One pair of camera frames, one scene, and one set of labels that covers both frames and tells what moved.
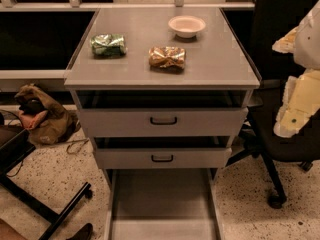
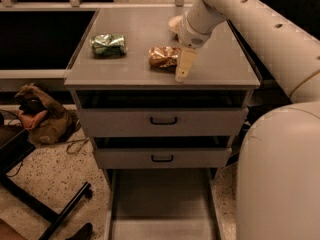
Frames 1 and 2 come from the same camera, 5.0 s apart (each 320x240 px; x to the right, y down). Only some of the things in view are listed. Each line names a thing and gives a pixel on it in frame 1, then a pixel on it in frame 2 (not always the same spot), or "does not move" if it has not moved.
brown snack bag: x=167 y=58 does not move
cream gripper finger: x=287 y=44 to x=192 y=39
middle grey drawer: x=163 y=152 does not move
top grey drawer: x=162 y=113 does not move
